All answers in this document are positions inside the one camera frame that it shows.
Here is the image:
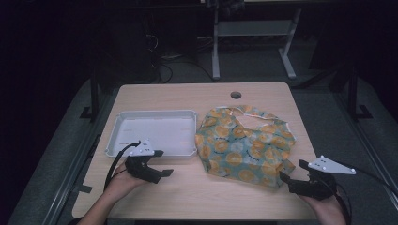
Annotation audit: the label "grey tape piece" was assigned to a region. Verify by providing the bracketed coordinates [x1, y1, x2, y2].
[73, 184, 94, 194]

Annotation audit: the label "black metal stand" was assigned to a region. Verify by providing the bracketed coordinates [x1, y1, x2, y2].
[79, 67, 101, 123]
[329, 64, 374, 122]

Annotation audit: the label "person's left hand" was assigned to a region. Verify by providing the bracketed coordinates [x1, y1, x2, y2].
[104, 163, 148, 202]

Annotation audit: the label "lemon print cloth bib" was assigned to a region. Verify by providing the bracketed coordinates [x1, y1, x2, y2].
[194, 105, 297, 189]

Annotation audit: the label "person's right hand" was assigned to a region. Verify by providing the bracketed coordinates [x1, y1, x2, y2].
[301, 195, 347, 225]

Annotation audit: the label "grey metal stand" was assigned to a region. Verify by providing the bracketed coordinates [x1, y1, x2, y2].
[211, 5, 303, 81]

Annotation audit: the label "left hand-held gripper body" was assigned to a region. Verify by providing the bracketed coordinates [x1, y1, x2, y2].
[125, 139, 158, 184]

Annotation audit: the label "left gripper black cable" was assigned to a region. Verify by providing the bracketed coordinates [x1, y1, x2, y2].
[103, 141, 142, 191]

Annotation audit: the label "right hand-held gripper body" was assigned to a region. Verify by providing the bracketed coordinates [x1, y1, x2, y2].
[287, 155, 357, 202]

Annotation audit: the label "white plastic tray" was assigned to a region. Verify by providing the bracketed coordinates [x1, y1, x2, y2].
[104, 109, 198, 158]

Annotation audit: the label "floor cables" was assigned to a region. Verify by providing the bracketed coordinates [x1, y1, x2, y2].
[145, 33, 217, 84]

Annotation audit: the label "metal frame rail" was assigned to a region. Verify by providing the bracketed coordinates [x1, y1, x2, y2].
[331, 92, 398, 210]
[40, 92, 112, 225]

